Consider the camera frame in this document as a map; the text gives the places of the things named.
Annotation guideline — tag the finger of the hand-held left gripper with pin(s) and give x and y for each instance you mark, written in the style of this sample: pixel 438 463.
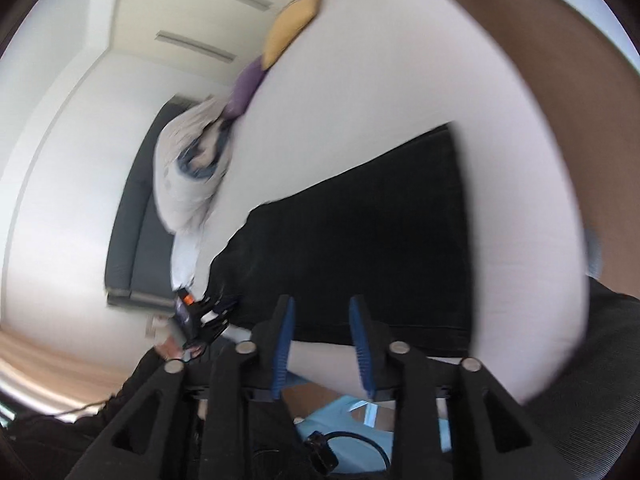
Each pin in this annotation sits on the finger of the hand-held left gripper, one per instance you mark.
pixel 222 306
pixel 212 332

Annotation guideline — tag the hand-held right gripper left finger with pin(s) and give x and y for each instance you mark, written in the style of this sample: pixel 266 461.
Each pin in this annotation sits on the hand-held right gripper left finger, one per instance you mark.
pixel 284 345

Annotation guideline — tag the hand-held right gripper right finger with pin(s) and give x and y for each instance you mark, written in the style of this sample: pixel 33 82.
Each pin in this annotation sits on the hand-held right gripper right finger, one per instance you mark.
pixel 361 350

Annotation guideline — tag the black pants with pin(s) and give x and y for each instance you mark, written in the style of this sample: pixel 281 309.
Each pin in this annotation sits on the black pants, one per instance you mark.
pixel 350 235

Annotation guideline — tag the person's left hand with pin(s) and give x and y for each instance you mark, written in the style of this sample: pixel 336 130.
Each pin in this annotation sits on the person's left hand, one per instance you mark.
pixel 167 347

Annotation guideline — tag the dark grey bed headboard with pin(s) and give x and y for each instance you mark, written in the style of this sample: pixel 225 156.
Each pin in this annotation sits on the dark grey bed headboard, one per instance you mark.
pixel 135 240

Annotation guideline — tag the rolled beige duvet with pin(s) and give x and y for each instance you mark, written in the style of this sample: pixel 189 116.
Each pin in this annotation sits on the rolled beige duvet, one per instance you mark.
pixel 175 180

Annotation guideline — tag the purple pillow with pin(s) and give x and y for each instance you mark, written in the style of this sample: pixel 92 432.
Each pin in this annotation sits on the purple pillow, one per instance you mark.
pixel 245 87

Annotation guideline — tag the black mesh office chair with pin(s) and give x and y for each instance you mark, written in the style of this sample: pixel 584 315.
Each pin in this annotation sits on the black mesh office chair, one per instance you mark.
pixel 590 385

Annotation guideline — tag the white bed mattress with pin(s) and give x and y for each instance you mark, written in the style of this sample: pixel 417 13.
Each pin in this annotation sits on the white bed mattress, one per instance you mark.
pixel 400 85

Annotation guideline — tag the yellow pillow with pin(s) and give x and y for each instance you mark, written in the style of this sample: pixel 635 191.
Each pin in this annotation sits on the yellow pillow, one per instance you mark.
pixel 290 25

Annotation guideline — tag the cream wardrobe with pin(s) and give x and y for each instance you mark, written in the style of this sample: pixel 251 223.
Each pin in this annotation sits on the cream wardrobe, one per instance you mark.
pixel 210 15

